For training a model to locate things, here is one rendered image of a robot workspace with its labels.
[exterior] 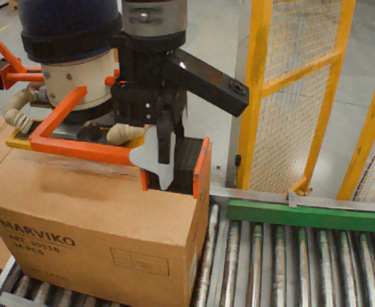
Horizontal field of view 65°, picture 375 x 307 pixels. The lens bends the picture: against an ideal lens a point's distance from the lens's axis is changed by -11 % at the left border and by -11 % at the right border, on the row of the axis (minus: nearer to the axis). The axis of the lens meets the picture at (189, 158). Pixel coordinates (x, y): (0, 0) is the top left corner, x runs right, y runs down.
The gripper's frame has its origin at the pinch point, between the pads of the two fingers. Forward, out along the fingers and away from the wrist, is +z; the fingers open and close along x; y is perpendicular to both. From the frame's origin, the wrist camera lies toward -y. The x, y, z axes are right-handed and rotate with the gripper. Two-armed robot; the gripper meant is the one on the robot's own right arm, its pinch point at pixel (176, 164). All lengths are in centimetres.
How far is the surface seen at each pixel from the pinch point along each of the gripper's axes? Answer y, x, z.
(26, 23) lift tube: 33.9, -16.3, -16.6
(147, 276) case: 10.4, -5.5, 45.5
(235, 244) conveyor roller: -12, -38, 69
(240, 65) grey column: -3, -121, 35
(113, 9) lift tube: 19.0, -26.0, -16.0
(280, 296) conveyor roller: -29, -18, 69
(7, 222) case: 52, -5, 36
